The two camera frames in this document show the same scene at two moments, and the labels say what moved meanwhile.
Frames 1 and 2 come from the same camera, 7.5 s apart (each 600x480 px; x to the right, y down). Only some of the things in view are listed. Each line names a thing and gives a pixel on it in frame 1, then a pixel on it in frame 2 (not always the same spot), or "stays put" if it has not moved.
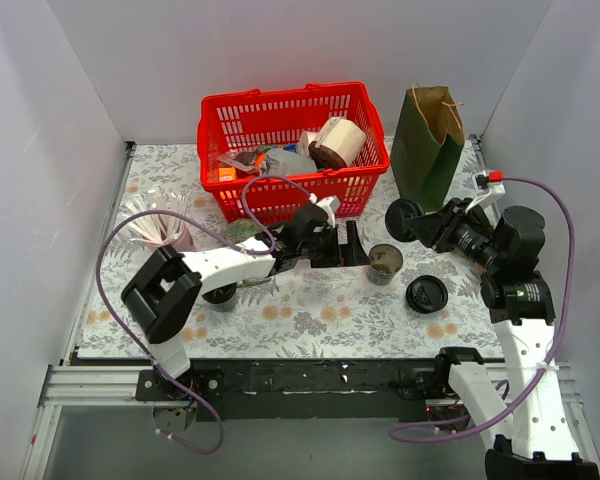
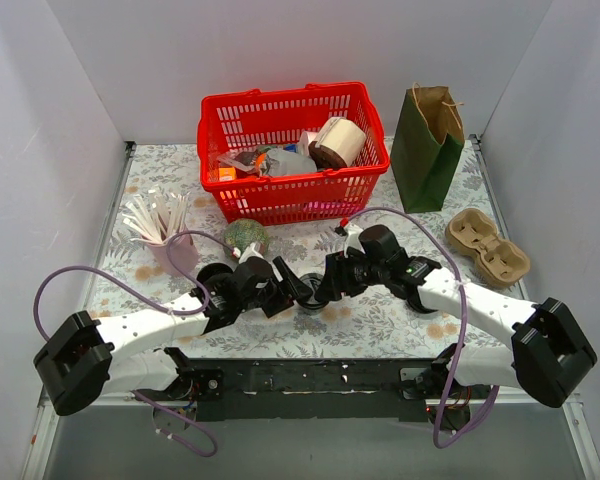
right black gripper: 443,226 → 338,278
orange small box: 226,174 stays put
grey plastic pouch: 282,162 stays put
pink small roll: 306,138 stays put
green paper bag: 427,143 stays put
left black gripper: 333,247 → 282,288
